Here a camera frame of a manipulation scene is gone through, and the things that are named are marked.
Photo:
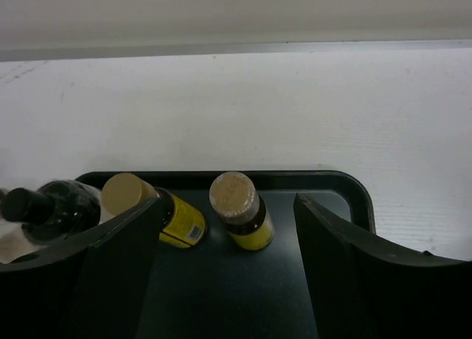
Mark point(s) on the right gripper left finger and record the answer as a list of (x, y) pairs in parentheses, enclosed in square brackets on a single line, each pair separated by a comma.
[(91, 285)]

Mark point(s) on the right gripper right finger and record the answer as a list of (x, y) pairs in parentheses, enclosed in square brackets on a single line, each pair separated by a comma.
[(363, 286)]

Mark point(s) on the white powder shaker bottle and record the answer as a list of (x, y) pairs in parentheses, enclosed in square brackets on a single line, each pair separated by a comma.
[(32, 219)]

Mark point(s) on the yellow label oil bottle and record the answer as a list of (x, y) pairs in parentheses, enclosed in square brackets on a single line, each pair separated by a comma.
[(181, 225), (242, 210)]

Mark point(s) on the black plastic tray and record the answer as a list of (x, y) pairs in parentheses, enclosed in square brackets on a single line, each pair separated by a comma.
[(219, 290)]

